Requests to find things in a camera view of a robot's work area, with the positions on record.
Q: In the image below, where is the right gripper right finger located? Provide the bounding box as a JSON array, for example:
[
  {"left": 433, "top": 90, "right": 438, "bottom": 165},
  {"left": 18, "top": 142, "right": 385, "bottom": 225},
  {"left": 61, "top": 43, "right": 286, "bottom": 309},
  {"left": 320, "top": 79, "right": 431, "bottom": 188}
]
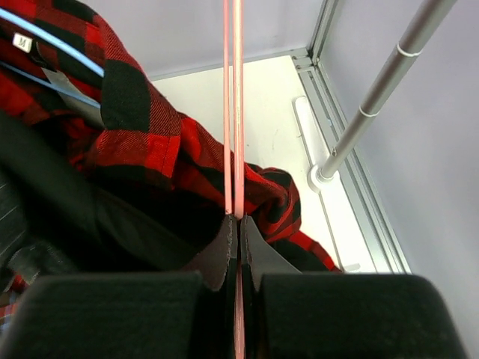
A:
[{"left": 239, "top": 218, "right": 467, "bottom": 358}]

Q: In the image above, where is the metal clothes rack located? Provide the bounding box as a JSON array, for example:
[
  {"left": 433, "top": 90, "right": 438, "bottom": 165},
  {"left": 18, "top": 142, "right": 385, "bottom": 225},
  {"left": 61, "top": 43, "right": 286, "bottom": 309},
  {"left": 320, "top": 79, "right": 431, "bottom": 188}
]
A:
[{"left": 293, "top": 1, "right": 455, "bottom": 274}]

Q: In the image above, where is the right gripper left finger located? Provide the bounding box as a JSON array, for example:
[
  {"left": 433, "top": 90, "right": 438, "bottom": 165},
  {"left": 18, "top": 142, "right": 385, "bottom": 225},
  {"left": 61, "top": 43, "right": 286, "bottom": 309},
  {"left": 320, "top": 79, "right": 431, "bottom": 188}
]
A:
[{"left": 1, "top": 216, "right": 237, "bottom": 358}]

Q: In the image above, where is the blue hanger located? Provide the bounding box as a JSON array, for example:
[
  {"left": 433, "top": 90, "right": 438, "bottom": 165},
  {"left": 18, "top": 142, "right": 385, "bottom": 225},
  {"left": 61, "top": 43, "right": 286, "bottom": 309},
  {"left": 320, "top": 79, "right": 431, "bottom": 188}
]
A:
[{"left": 1, "top": 8, "right": 104, "bottom": 109}]

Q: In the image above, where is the red black checked shirt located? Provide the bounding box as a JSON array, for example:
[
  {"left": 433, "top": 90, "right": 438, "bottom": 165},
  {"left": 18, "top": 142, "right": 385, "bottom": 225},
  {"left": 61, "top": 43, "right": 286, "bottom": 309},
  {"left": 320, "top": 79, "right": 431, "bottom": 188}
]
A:
[{"left": 0, "top": 0, "right": 344, "bottom": 319}]

